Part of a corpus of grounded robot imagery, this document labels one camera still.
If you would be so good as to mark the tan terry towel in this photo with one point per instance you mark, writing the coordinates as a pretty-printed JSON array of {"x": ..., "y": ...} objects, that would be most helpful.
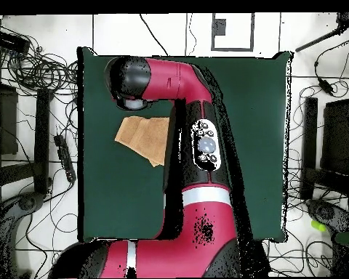
[{"x": 142, "y": 136}]

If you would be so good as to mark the black tripod pole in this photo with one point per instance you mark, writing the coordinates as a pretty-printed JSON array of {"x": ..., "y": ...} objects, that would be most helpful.
[{"x": 347, "y": 19}]

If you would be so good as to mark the dark green table cloth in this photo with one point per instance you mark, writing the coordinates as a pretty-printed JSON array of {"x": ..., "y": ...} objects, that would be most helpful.
[{"x": 258, "y": 116}]

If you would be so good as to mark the small grey square patch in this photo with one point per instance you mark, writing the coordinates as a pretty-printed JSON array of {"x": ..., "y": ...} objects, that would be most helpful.
[{"x": 218, "y": 27}]

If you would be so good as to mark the black electronics box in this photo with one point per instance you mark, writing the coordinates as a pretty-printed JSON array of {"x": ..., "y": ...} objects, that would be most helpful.
[{"x": 10, "y": 42}]

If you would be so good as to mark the black stand base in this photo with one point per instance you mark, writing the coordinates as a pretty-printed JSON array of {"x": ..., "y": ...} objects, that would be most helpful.
[
  {"x": 42, "y": 139},
  {"x": 309, "y": 145}
]

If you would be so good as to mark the grey chair base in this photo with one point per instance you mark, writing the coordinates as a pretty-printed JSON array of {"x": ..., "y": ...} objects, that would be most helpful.
[
  {"x": 26, "y": 203},
  {"x": 325, "y": 212}
]

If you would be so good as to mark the black power adapter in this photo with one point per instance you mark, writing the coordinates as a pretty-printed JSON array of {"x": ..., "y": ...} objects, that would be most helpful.
[{"x": 325, "y": 86}]

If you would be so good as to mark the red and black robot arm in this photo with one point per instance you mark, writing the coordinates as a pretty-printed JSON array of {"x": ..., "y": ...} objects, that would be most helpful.
[{"x": 174, "y": 78}]

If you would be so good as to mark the dark flat panel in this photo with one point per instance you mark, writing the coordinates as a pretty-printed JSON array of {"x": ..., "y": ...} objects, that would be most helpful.
[
  {"x": 7, "y": 122},
  {"x": 337, "y": 136}
]

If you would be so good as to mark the grey square floor frame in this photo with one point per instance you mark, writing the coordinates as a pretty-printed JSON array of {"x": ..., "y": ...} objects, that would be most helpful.
[{"x": 252, "y": 32}]

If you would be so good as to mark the black power strip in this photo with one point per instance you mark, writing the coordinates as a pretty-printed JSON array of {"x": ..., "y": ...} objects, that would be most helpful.
[{"x": 65, "y": 158}]

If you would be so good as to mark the yellow-green ball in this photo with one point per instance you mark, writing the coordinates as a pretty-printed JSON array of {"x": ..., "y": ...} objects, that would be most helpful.
[{"x": 318, "y": 225}]

